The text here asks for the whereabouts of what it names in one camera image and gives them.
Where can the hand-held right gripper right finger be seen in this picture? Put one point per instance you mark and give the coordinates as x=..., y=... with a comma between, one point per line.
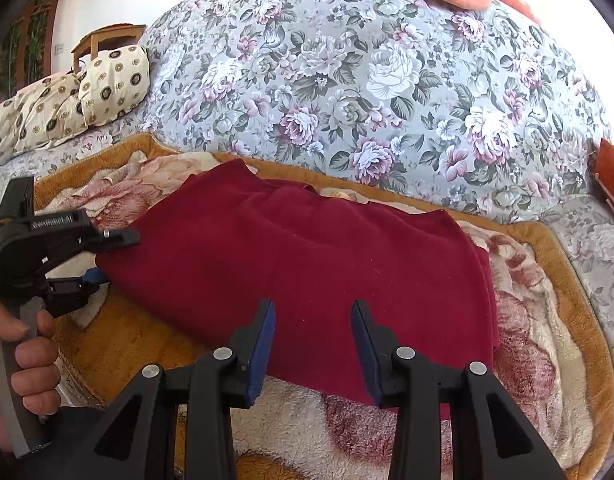
x=366, y=355

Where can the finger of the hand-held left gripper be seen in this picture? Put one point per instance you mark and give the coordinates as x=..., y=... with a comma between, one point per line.
x=89, y=277
x=114, y=237

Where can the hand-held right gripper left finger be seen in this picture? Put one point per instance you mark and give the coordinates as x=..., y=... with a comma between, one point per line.
x=262, y=355

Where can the dark red sweater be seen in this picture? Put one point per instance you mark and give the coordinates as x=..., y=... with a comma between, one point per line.
x=297, y=270

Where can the person's left hand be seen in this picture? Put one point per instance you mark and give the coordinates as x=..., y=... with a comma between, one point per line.
x=37, y=380

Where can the fleece floral blanket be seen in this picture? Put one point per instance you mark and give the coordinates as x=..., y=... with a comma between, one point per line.
x=537, y=310

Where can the wooden chair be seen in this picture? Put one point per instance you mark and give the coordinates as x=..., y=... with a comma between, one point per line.
x=107, y=37

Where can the wooden framed window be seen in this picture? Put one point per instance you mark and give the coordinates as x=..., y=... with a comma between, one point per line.
x=32, y=40

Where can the grey floral bed sheet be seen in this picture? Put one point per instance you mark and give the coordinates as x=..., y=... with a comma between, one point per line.
x=597, y=255

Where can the grey floral quilt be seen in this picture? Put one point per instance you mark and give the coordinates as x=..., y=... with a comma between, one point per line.
x=377, y=85

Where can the rust velvet cushion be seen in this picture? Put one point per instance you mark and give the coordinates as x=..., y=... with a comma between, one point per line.
x=613, y=180

